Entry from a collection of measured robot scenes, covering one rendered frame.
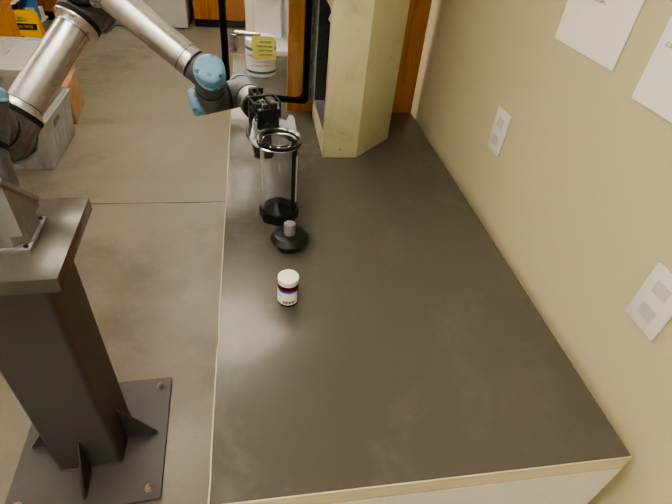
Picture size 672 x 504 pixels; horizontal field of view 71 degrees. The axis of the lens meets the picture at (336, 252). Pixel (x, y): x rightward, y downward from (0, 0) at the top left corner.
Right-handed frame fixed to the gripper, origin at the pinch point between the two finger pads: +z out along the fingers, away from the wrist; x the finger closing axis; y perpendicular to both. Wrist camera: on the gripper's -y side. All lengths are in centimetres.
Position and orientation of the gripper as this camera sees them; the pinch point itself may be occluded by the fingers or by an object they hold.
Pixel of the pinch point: (278, 145)
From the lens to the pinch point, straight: 115.9
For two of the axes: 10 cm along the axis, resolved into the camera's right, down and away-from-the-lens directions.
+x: 9.1, -2.0, 3.5
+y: 0.8, -7.7, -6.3
